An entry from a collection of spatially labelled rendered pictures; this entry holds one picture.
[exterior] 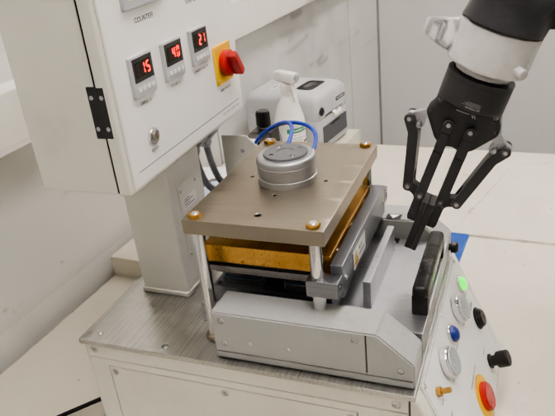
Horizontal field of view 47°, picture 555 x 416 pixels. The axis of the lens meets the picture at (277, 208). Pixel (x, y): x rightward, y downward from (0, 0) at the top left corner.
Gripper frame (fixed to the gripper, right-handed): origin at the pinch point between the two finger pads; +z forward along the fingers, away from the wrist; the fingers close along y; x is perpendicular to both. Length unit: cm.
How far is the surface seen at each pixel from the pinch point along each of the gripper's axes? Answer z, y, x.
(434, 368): 13.3, 8.2, -9.4
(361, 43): 44, -51, 214
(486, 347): 21.9, 16.5, 10.1
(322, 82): 23, -38, 96
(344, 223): 3.3, -8.8, -1.8
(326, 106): 27, -33, 89
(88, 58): -12.9, -38.9, -16.1
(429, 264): 4.3, 3.1, -1.9
